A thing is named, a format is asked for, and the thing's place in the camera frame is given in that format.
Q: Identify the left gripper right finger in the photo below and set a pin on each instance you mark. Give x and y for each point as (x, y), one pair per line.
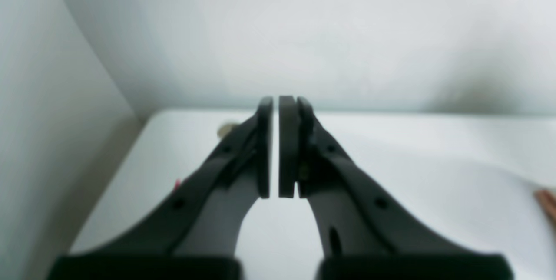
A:
(365, 233)

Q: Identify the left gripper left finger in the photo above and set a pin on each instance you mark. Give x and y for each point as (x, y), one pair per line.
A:
(193, 233)

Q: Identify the peach T-shirt with emoji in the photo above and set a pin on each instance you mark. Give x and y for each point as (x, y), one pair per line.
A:
(547, 201)

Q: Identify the left table grommet hole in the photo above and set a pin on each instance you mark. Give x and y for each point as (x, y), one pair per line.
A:
(226, 129)

